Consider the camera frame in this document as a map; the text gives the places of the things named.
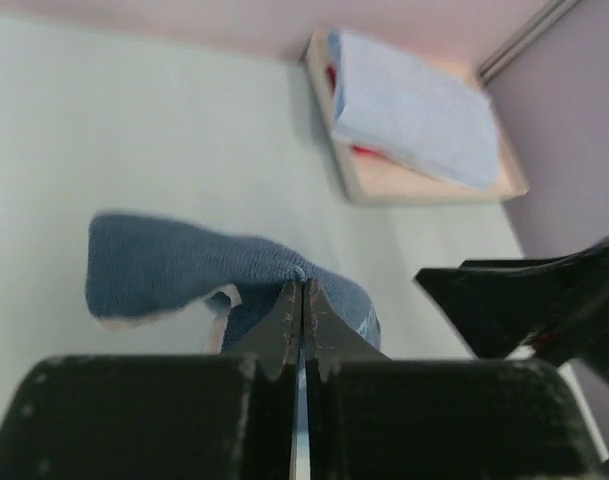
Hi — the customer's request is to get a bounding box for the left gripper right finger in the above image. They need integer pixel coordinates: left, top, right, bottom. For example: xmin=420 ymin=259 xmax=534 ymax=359
xmin=302 ymin=281 xmax=607 ymax=479

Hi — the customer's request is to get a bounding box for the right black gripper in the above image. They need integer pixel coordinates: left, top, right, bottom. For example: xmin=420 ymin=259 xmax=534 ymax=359
xmin=415 ymin=236 xmax=609 ymax=385

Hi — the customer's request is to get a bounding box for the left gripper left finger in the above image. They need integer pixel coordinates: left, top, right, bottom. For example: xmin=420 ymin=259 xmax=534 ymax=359
xmin=0 ymin=283 xmax=302 ymax=479

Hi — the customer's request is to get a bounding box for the dark blue cream-edged towel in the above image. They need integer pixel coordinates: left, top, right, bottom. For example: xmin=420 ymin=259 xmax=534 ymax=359
xmin=85 ymin=213 xmax=381 ymax=349

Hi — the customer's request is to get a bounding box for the light blue towel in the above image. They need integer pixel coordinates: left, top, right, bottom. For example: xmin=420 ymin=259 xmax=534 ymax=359
xmin=326 ymin=29 xmax=500 ymax=189

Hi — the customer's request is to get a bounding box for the cream plastic tray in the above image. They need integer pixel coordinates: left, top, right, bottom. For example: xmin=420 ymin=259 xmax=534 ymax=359
xmin=305 ymin=30 xmax=529 ymax=205

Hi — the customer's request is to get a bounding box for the right corner aluminium post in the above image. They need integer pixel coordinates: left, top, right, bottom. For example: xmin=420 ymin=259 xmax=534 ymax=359
xmin=478 ymin=0 xmax=581 ymax=85

